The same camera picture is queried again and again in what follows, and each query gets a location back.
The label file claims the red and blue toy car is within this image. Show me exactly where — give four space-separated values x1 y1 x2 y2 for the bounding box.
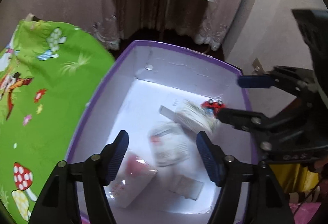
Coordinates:
201 98 226 117

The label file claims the small flat white packet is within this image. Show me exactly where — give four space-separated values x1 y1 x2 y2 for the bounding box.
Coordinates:
169 175 204 201

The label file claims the white medicine box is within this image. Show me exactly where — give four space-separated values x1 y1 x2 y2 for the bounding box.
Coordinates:
148 122 190 167

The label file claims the purple storage box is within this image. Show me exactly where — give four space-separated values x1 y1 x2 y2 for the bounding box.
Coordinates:
66 41 251 223

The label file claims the green cartoon print tablecloth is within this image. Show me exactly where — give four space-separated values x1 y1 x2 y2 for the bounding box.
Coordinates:
1 20 115 223

